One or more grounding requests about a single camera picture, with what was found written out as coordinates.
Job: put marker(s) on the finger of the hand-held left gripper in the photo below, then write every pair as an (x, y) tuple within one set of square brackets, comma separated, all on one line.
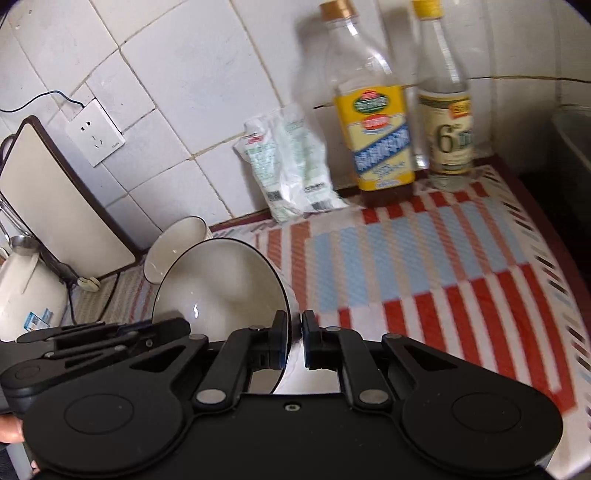
[(152, 330), (69, 334)]

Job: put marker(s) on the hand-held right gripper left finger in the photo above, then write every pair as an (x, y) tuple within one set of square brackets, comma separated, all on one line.
[(279, 339)]

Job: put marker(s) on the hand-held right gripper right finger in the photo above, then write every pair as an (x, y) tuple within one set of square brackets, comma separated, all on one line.
[(307, 344)]

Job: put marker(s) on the white ribbed bowl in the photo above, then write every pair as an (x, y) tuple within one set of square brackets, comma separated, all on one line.
[(178, 244), (221, 286)]

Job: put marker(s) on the person's left hand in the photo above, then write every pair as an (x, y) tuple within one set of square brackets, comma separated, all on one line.
[(9, 429)]

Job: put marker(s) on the white cutting board holder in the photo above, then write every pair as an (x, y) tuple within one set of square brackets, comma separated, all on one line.
[(87, 284)]

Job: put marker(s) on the white rice cooker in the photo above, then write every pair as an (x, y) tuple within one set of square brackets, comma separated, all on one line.
[(27, 295)]

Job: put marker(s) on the metal ladle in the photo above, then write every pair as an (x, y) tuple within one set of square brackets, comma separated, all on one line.
[(23, 243)]

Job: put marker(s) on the white cutting board brown rim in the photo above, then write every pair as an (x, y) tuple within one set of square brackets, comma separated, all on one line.
[(60, 203)]

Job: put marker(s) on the striped checkered tablecloth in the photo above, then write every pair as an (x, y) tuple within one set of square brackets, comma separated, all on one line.
[(415, 258)]

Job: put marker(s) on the white seasoning packet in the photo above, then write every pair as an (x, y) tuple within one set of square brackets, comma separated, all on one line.
[(309, 157), (270, 170)]

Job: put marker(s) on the yellow label cooking wine bottle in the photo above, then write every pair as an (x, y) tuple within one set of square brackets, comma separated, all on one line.
[(374, 134)]

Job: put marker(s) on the white label vinegar bottle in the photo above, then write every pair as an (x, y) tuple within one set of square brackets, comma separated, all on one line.
[(445, 134)]

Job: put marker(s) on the black wok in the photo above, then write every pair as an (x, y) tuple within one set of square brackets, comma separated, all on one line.
[(575, 138)]

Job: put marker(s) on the white wall socket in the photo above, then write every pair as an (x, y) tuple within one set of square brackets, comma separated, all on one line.
[(94, 131)]

